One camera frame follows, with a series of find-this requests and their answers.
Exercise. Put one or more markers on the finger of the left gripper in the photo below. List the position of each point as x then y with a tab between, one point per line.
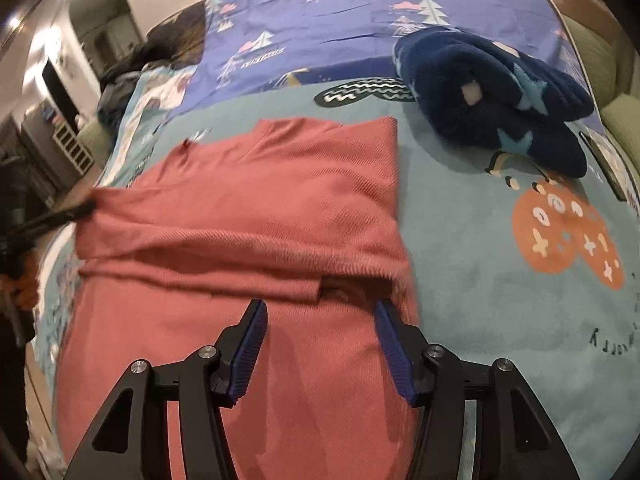
52	221

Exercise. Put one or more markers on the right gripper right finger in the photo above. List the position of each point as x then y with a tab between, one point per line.
514	436

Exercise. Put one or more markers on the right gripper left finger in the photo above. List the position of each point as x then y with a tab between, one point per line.
128	437

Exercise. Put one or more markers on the coral pink knit sweater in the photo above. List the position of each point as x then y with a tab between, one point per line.
298	212

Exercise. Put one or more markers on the dark clothes pile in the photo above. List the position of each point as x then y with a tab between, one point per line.
118	83

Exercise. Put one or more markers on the person's left hand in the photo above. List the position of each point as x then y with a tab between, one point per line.
24	291

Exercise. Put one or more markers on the white shelf rack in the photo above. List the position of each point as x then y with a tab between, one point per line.
75	152

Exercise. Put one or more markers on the green cushion at left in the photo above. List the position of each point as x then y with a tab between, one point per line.
97	140

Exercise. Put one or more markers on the teal patterned bed quilt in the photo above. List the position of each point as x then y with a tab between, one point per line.
508	259

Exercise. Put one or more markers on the dark brown headboard blanket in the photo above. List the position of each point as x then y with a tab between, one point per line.
180	39

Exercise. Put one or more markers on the navy star fleece garment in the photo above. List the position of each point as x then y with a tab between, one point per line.
475	92

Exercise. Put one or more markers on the near green pillow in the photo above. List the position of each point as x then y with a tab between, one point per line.
622	118

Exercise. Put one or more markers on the green pillow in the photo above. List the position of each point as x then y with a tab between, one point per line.
599	59
622	118

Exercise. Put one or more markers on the purple tree print sheet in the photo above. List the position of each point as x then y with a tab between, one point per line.
258	45

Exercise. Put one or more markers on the far green pillow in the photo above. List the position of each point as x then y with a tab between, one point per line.
599	59

